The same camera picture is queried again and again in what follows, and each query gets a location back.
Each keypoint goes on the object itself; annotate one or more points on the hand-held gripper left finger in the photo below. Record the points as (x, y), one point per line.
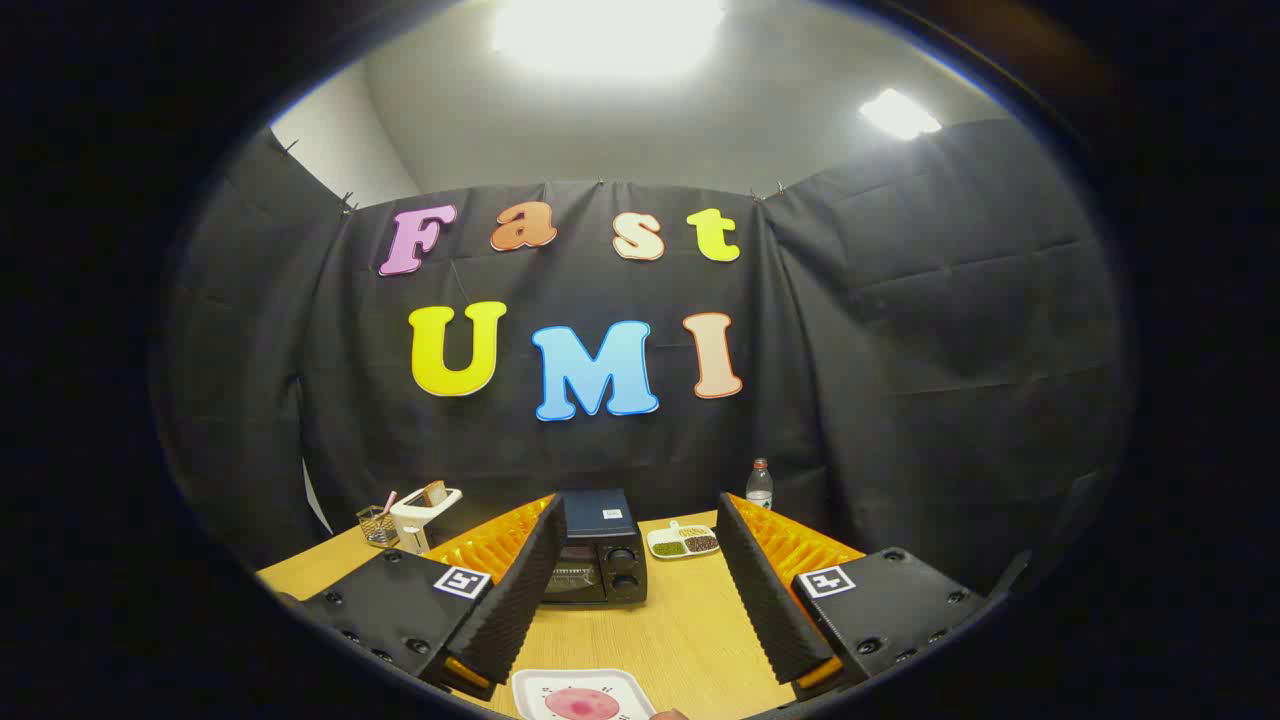
(520, 600)

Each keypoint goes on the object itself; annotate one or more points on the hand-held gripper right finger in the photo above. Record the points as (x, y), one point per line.
(765, 600)

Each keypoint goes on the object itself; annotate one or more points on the glass toaster oven door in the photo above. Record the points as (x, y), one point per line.
(575, 577)

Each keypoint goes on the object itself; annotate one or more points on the white square plate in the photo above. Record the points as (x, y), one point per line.
(530, 690)

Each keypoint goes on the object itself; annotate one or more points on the black toaster oven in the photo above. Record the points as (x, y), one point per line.
(600, 515)

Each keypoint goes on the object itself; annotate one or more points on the pink round food slice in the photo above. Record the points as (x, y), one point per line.
(582, 705)

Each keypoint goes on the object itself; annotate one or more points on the white bread toaster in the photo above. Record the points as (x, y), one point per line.
(412, 520)

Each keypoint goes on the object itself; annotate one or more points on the white divided bean dish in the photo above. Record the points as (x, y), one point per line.
(683, 544)

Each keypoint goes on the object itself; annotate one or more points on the clear water bottle red label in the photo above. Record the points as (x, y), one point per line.
(760, 488)

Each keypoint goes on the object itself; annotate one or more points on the brown bread slice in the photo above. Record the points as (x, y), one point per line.
(436, 493)

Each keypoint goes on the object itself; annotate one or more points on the small ceiling light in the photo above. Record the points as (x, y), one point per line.
(898, 113)

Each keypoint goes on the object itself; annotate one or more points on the large ceiling light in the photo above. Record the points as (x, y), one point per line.
(605, 35)

